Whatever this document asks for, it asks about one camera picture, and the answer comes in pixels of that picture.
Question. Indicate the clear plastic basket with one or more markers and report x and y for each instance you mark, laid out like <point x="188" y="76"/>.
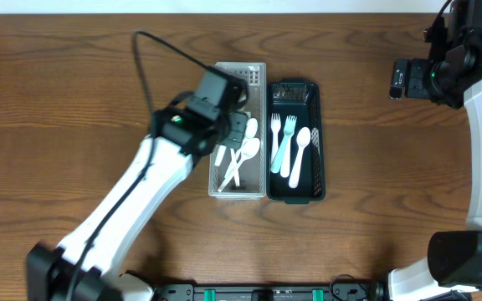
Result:
<point x="252" y="173"/>

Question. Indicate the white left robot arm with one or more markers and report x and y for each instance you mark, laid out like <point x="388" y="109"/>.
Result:
<point x="86" y="264"/>

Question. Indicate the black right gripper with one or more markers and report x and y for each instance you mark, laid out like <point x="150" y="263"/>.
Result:
<point x="410" y="78"/>

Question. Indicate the dark green plastic basket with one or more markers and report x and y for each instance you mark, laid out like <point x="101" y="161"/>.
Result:
<point x="299" y="97"/>

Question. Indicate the white plastic fork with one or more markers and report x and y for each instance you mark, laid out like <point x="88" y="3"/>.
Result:
<point x="276" y="164"/>
<point x="285" y="166"/>
<point x="275" y="126"/>

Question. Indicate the white plastic spoon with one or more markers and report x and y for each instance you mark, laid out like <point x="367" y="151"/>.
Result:
<point x="249" y="150"/>
<point x="250" y="132"/>
<point x="220" y="155"/>
<point x="302" y="141"/>

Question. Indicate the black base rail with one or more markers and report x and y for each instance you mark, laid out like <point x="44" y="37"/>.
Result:
<point x="343" y="287"/>

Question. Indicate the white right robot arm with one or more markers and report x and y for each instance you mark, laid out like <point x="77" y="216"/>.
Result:
<point x="453" y="265"/>

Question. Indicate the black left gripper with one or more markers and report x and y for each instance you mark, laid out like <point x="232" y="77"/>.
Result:
<point x="236" y="128"/>

